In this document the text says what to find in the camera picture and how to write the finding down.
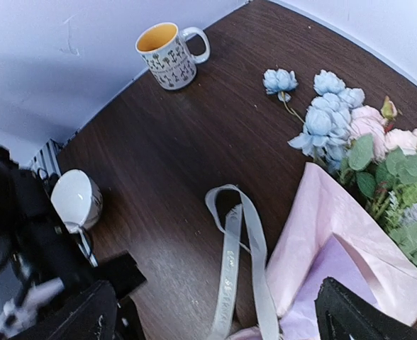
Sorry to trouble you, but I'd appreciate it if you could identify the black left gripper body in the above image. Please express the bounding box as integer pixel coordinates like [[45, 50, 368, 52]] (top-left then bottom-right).
[[96, 251, 146, 340]]

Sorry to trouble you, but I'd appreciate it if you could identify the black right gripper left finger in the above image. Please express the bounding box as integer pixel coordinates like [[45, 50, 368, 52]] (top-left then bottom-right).
[[20, 280, 117, 340]]

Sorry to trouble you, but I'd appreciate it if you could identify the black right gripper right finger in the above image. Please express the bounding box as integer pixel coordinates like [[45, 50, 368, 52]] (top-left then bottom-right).
[[315, 277, 417, 340]]

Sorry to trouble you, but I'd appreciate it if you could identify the purple tissue paper sheet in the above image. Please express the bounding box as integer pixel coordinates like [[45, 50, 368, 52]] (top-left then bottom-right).
[[229, 161, 417, 340]]

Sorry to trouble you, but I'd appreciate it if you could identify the cream ribbon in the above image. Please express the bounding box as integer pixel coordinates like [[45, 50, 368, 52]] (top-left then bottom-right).
[[205, 184, 282, 339]]

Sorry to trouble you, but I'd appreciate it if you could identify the pink flower bunch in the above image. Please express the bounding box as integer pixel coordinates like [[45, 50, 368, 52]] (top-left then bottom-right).
[[338, 98, 417, 221]]

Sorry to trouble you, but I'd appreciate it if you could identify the blue flower bunch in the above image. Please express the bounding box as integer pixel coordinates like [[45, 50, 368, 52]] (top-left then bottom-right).
[[262, 69, 365, 174]]

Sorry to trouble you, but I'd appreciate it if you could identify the white purple flower bunch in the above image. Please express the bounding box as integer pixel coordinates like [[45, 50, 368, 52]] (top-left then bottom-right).
[[384, 192, 417, 267]]

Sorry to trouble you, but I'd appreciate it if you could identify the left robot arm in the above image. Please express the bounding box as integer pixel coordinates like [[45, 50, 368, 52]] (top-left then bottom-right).
[[0, 146, 145, 339]]

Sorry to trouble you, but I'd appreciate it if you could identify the plain white round bowl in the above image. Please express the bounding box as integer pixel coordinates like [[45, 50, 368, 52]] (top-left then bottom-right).
[[51, 169, 104, 233]]

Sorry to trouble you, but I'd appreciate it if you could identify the patterned mug yellow inside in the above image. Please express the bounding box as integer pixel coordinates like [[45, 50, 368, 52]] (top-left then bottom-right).
[[135, 23, 211, 91]]

